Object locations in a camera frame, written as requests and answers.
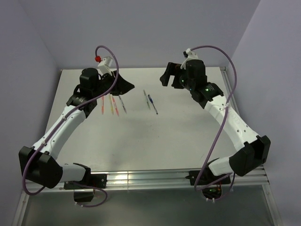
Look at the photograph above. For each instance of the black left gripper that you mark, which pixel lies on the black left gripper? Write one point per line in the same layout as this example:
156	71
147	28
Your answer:
122	86

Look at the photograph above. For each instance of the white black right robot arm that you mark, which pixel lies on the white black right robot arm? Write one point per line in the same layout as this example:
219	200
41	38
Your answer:
251	148

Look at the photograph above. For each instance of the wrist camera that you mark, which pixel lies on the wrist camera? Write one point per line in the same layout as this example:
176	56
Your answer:
188	55
104	64

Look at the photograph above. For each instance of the orange highlighter pen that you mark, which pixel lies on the orange highlighter pen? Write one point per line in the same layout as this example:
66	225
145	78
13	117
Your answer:
102	106

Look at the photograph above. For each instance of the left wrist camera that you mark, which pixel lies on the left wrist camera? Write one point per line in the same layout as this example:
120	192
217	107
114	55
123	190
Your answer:
104	64

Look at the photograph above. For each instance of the purple highlighter pen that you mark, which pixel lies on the purple highlighter pen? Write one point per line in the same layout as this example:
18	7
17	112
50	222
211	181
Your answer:
122	103

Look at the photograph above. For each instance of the aluminium front rail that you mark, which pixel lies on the aluminium front rail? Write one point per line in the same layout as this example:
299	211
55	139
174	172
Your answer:
167	179

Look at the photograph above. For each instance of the pink highlighter pen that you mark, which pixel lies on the pink highlighter pen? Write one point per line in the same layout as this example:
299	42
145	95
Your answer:
115	106

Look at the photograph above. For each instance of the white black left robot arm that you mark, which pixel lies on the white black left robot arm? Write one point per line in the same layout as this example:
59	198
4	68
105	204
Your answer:
38	162

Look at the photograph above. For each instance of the yellow highlighter pen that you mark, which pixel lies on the yellow highlighter pen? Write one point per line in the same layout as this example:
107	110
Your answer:
111	105

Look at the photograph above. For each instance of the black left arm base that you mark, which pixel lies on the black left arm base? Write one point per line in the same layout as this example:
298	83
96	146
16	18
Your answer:
84	190

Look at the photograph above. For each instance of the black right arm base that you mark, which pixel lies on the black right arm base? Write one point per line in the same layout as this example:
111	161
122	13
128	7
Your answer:
206	178

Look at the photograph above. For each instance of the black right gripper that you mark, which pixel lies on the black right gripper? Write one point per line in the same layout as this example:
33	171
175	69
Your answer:
172	69

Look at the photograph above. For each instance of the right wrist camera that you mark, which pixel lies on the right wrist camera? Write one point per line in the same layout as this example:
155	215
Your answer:
188	55

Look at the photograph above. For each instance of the blue ballpoint pen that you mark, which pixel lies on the blue ballpoint pen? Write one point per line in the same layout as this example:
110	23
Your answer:
151	101

